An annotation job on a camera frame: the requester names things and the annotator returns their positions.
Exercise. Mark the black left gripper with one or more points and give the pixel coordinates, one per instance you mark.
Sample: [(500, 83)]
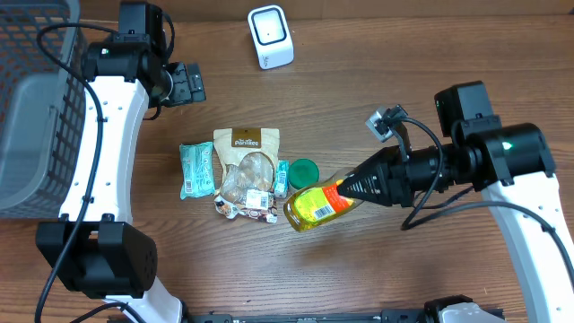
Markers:
[(186, 91)]

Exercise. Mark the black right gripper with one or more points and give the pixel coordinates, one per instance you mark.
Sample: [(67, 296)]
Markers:
[(396, 175)]

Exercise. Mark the green lid round jar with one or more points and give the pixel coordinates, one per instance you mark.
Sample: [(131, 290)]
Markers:
[(302, 173)]

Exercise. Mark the green wet wipes pack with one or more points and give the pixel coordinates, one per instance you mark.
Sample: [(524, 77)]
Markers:
[(197, 167)]

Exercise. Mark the yellow oil glass bottle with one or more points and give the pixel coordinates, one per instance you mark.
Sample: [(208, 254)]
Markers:
[(319, 203)]

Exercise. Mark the brown Pantree snack pouch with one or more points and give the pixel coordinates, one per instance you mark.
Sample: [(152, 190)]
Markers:
[(249, 159)]

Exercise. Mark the small green sachet pack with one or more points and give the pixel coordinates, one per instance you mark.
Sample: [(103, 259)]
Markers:
[(281, 185)]

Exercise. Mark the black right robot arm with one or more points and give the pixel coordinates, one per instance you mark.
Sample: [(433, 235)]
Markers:
[(511, 167)]

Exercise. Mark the white barcode scanner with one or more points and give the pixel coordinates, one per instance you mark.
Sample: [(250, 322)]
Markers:
[(271, 36)]

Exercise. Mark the grey plastic basket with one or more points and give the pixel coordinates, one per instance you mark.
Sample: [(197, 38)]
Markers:
[(42, 105)]

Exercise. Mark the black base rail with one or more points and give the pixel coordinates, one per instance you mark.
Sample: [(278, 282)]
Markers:
[(385, 316)]

